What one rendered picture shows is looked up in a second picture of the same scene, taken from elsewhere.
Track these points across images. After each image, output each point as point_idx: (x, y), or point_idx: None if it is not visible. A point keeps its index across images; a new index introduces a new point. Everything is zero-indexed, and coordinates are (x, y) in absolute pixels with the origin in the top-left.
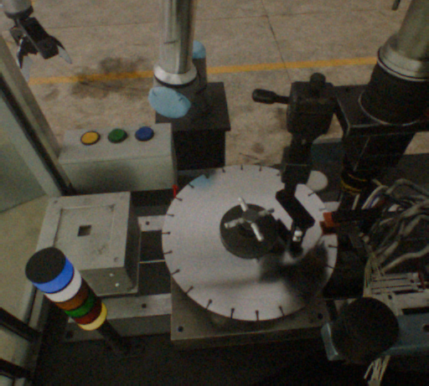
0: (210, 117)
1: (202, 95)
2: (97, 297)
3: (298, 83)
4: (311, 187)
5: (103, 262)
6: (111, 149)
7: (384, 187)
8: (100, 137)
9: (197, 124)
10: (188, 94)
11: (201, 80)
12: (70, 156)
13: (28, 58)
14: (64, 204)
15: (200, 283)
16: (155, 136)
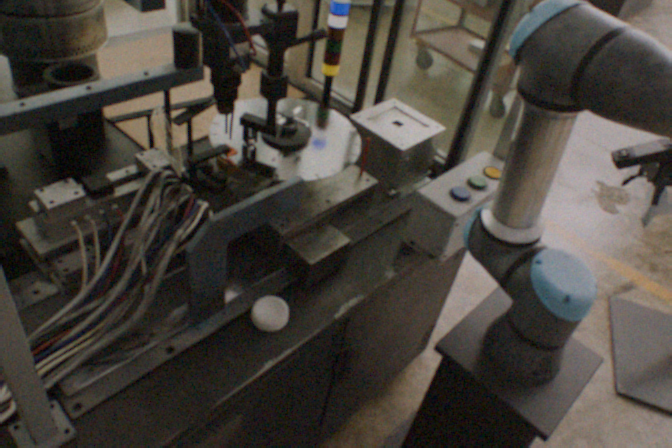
0: (474, 344)
1: (505, 323)
2: (329, 58)
3: (294, 9)
4: (268, 296)
5: (363, 114)
6: (463, 172)
7: (185, 244)
8: (486, 177)
9: (475, 323)
10: (476, 231)
11: (514, 302)
12: (481, 156)
13: (638, 168)
14: (431, 128)
15: (290, 103)
16: (448, 197)
